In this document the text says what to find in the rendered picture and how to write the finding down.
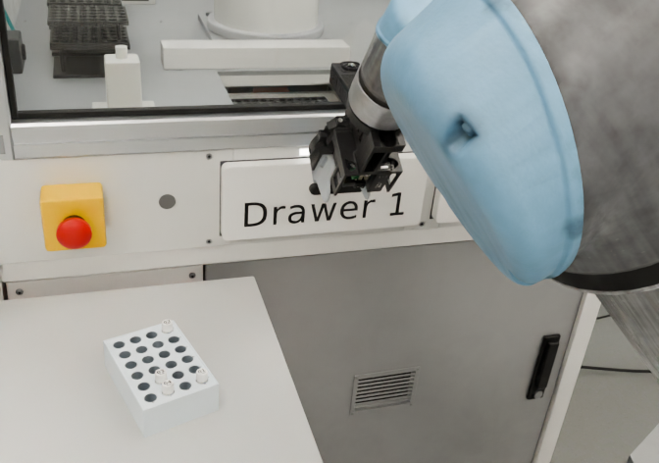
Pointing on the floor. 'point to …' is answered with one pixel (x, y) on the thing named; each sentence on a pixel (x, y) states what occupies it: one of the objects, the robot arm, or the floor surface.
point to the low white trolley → (17, 385)
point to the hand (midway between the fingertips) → (332, 176)
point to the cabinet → (385, 337)
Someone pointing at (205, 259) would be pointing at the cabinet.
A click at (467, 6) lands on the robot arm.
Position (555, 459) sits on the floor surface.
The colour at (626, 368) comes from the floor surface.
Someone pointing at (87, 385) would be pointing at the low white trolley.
